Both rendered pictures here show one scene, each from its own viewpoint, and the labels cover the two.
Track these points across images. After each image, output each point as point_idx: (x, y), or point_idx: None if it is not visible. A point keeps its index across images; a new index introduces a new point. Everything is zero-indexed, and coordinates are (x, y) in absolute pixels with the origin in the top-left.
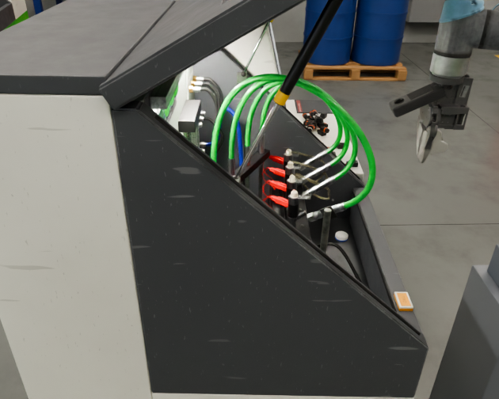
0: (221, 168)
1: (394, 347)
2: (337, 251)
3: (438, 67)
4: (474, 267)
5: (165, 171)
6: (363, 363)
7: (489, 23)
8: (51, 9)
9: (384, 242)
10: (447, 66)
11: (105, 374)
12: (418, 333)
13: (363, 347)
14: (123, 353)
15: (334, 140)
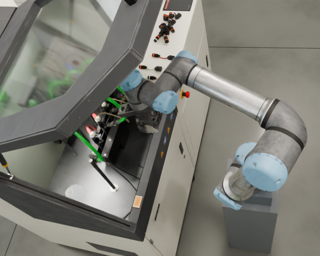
0: (1, 173)
1: (118, 229)
2: (147, 141)
3: (129, 103)
4: (228, 160)
5: None
6: (109, 230)
7: (138, 96)
8: None
9: (154, 154)
10: (131, 106)
11: (11, 211)
12: (128, 226)
13: (104, 226)
14: (11, 208)
15: (171, 49)
